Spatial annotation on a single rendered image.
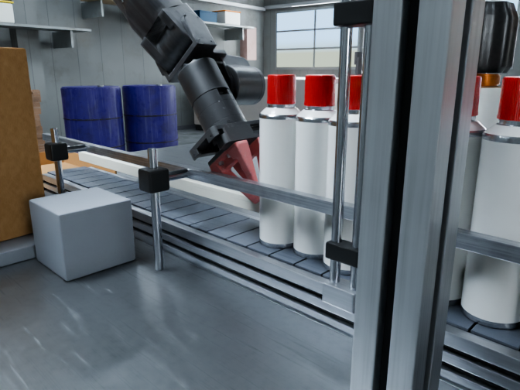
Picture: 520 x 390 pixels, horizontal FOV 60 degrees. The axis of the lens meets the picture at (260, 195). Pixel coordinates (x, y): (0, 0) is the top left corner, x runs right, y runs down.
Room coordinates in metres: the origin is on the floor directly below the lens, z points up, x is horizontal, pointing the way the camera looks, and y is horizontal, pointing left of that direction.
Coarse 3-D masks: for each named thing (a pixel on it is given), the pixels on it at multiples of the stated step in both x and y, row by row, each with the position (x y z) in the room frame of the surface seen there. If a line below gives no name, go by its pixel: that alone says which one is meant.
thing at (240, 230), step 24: (72, 168) 0.99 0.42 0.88; (120, 192) 0.78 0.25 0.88; (144, 192) 0.78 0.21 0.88; (168, 192) 0.78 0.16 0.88; (168, 216) 0.64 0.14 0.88; (192, 216) 0.64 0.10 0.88; (216, 216) 0.64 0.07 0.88; (240, 216) 0.64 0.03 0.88; (240, 240) 0.55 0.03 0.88; (312, 264) 0.47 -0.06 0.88; (456, 312) 0.37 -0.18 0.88; (480, 336) 0.33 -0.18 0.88; (504, 336) 0.33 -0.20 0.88
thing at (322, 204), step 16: (80, 144) 0.83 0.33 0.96; (128, 160) 0.71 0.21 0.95; (144, 160) 0.68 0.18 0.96; (160, 160) 0.66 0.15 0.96; (192, 176) 0.60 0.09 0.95; (208, 176) 0.57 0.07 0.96; (224, 176) 0.55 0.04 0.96; (256, 192) 0.51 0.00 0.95; (272, 192) 0.49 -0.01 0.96; (288, 192) 0.48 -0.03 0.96; (320, 208) 0.45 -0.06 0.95; (352, 208) 0.42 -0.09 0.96; (464, 240) 0.35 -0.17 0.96; (480, 240) 0.34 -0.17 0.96; (496, 240) 0.33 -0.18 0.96; (496, 256) 0.33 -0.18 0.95; (512, 256) 0.32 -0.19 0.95
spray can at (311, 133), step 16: (320, 80) 0.49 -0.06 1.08; (320, 96) 0.49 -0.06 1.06; (304, 112) 0.50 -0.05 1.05; (320, 112) 0.49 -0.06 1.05; (336, 112) 0.50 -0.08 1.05; (304, 128) 0.49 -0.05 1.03; (320, 128) 0.48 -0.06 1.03; (304, 144) 0.49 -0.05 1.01; (320, 144) 0.48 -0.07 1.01; (304, 160) 0.49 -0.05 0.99; (320, 160) 0.48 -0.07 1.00; (304, 176) 0.49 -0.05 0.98; (320, 176) 0.48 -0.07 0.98; (304, 192) 0.49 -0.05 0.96; (320, 192) 0.48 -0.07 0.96; (304, 208) 0.49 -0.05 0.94; (304, 224) 0.49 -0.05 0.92; (320, 224) 0.48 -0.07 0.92; (304, 240) 0.49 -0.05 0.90; (320, 240) 0.48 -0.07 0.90; (304, 256) 0.49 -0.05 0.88; (320, 256) 0.48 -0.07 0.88
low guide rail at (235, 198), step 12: (84, 156) 0.98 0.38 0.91; (96, 156) 0.95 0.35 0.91; (108, 168) 0.91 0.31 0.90; (120, 168) 0.88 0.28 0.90; (132, 168) 0.84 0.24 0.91; (180, 180) 0.74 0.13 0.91; (192, 180) 0.73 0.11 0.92; (192, 192) 0.72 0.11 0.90; (204, 192) 0.69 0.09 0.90; (216, 192) 0.68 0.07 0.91; (228, 192) 0.66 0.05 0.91; (240, 192) 0.65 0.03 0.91; (240, 204) 0.64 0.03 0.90; (252, 204) 0.62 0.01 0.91
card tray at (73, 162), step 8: (40, 152) 1.25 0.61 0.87; (72, 152) 1.25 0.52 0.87; (40, 160) 1.25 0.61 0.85; (48, 160) 1.26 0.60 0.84; (64, 160) 1.29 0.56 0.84; (72, 160) 1.26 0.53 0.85; (80, 160) 1.22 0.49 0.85; (48, 168) 1.21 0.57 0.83; (64, 168) 1.21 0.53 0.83; (104, 168) 1.12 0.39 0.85
